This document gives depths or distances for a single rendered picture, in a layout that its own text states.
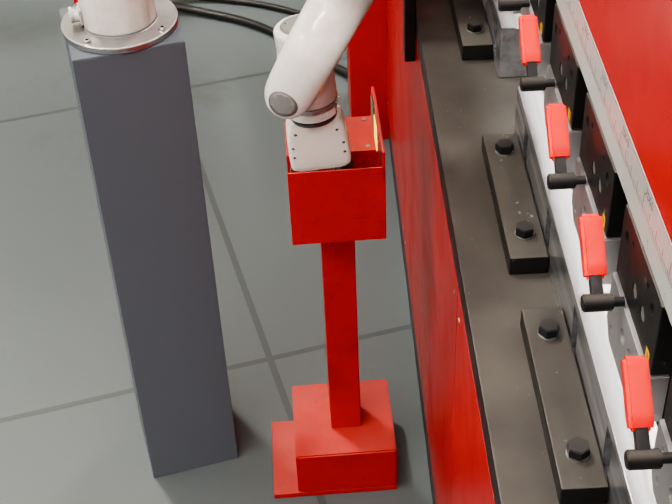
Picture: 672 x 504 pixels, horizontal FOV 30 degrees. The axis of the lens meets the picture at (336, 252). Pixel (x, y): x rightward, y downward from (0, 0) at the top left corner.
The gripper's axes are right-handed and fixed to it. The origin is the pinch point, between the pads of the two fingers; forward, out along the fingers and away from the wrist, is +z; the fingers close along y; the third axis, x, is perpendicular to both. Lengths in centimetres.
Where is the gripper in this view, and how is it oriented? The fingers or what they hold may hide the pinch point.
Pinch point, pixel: (325, 188)
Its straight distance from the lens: 211.9
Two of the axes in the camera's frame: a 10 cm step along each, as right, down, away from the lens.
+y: -9.9, 1.3, 0.3
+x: 0.7, 6.4, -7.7
